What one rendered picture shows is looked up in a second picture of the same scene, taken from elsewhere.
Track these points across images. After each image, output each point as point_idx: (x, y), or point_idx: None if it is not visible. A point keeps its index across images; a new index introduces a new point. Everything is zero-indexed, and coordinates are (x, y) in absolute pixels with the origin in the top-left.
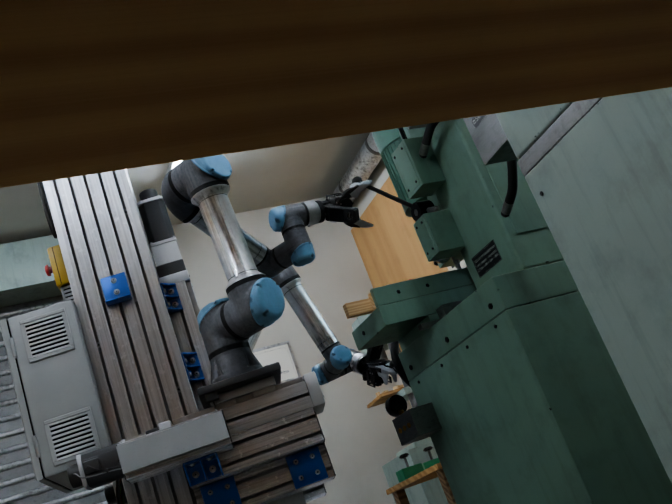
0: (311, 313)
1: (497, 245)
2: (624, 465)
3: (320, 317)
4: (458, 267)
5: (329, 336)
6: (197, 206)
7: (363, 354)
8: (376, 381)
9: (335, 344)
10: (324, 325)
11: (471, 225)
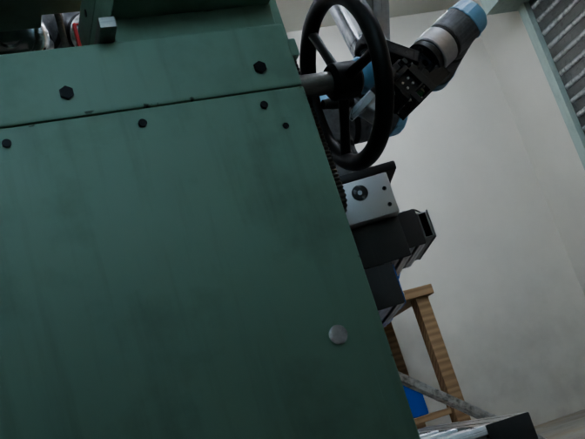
0: (331, 10)
1: None
2: None
3: (339, 12)
4: (63, 44)
5: (350, 43)
6: (69, 41)
7: (414, 41)
8: (394, 111)
9: (356, 56)
10: (343, 25)
11: None
